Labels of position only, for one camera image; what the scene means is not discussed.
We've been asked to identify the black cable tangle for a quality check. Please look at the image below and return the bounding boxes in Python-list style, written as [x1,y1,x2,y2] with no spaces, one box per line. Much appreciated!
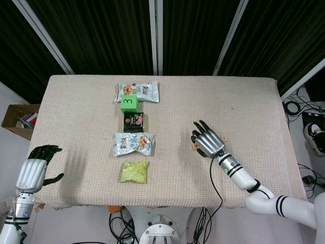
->
[108,207,140,244]
[192,207,213,244]

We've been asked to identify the yellow green snack bag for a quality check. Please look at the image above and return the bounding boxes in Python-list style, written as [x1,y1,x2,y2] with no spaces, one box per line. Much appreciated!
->
[118,160,150,184]

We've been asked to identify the beige waffle table cloth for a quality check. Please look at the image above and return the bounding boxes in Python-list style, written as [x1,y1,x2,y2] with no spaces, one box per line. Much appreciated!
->
[14,74,309,210]

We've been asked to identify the black flat device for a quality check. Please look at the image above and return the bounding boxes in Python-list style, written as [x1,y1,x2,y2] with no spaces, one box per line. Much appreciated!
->
[302,111,325,125]

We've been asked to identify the green cube with number three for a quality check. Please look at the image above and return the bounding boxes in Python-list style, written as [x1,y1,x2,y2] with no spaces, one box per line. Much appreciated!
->
[120,95,139,114]

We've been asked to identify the black case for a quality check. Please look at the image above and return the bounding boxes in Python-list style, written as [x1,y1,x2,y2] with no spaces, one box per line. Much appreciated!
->
[305,73,325,102]

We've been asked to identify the dark green curtain panel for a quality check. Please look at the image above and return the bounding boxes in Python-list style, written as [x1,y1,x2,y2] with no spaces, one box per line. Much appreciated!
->
[0,0,69,102]
[26,0,156,76]
[220,0,325,95]
[162,0,246,76]

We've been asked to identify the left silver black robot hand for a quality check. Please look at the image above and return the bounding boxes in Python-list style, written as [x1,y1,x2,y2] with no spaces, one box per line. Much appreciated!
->
[15,144,64,193]

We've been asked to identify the black and white shoe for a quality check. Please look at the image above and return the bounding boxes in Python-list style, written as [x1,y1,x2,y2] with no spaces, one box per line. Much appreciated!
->
[304,123,325,156]

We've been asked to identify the white blue crumpled snack bag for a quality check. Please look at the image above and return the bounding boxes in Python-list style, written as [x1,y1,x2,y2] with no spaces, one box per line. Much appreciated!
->
[111,132,156,157]

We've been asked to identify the black luncheon meat tin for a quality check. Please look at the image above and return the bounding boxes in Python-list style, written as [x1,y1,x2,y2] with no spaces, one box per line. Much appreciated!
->
[123,112,145,133]

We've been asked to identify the metal white robot torso base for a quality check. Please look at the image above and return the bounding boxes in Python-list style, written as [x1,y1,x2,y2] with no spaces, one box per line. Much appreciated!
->
[124,206,201,244]

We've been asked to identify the silver white snack packet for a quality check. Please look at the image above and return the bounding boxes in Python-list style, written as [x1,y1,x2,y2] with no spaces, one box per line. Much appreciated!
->
[113,80,160,103]

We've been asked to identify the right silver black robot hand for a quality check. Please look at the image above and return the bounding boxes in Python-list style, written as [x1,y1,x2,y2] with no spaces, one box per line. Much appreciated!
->
[190,120,226,158]

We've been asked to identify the black cable of right hand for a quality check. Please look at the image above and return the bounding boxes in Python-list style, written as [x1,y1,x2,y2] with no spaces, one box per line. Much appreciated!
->
[202,157,224,244]

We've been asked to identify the brown cardboard box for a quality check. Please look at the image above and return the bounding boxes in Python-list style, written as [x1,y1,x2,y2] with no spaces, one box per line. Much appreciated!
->
[1,103,41,141]

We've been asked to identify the black cable bundle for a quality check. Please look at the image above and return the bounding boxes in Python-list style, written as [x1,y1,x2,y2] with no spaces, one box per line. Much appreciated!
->
[282,86,325,120]

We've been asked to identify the white double partition post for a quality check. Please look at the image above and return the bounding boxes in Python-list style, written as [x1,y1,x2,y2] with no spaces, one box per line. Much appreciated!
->
[149,0,165,76]

